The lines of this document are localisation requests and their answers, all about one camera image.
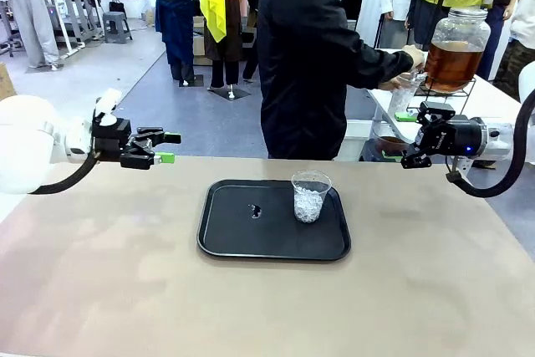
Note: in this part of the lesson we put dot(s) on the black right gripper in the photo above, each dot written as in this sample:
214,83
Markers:
455,139

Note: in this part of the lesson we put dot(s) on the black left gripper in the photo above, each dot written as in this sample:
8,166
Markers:
110,141

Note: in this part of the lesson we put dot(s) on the tall clear plastic cup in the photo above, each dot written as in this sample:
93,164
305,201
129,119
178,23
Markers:
399,100

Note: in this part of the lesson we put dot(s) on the glass tea dispenser jar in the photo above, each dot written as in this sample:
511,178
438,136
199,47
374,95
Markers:
455,64

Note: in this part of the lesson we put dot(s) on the short clear plastic cup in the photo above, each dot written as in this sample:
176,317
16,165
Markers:
309,206

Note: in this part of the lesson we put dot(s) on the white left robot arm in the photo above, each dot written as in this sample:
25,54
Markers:
25,144

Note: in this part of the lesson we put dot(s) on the person's right forearm black sleeve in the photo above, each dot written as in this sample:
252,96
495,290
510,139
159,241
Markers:
384,66

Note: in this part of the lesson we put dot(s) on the person's left hand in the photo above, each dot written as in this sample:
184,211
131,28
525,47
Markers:
389,84

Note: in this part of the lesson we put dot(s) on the person's right hand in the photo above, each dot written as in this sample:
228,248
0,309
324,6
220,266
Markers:
418,56

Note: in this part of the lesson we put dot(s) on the dark waste bucket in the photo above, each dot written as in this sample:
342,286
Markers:
388,146

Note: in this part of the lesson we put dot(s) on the grey storage box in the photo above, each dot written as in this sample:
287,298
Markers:
355,139

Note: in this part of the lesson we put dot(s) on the brown cardboard box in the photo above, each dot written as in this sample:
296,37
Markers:
6,85
198,47

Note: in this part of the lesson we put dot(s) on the mannequin with camouflage trousers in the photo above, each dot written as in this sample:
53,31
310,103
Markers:
522,64

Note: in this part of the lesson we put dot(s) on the mannequin with navy trousers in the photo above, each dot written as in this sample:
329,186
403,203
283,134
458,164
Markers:
495,35

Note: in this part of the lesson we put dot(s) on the mannequin with navy skirt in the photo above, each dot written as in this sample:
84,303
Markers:
175,27

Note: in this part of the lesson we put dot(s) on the grey plastic stool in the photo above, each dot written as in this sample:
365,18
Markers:
117,22

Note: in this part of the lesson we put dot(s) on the mannequin with brown skirt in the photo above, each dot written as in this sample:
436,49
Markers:
225,39

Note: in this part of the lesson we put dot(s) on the black handbag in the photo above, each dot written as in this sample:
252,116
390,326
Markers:
117,8

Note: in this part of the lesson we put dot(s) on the person in black jacket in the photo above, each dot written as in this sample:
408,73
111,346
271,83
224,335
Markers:
301,60

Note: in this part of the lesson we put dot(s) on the white workbench with equipment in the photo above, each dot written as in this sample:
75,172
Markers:
77,10

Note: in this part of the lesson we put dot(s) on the black plastic serving tray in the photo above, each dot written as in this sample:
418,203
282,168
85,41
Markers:
271,242

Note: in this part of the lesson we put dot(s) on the mannequin with grey trousers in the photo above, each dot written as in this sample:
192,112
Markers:
29,18

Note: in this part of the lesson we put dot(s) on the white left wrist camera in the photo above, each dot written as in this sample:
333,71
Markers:
108,100

